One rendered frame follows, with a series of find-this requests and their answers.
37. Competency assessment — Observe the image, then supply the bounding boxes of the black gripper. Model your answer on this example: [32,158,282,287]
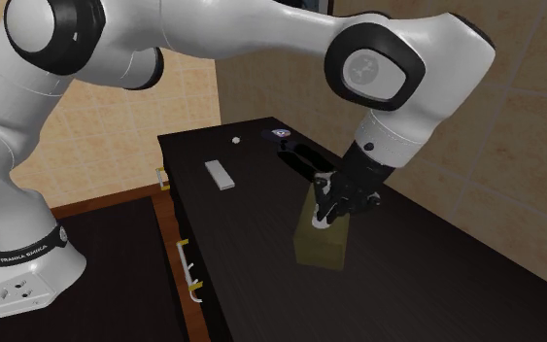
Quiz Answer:
[311,141,395,232]

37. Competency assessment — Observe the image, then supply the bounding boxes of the olive green box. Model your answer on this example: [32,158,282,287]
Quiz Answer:
[292,183,351,273]

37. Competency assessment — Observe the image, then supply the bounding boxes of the glossy black object with badge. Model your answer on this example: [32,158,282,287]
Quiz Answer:
[260,126,337,185]

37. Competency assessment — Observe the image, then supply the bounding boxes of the dark brown chest of drawers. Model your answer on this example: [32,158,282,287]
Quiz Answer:
[154,116,547,342]

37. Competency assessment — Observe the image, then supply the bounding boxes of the flat white remote control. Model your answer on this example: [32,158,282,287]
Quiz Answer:
[204,159,236,191]

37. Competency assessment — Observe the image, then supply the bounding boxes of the dark robot stand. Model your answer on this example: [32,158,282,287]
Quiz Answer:
[0,195,189,342]

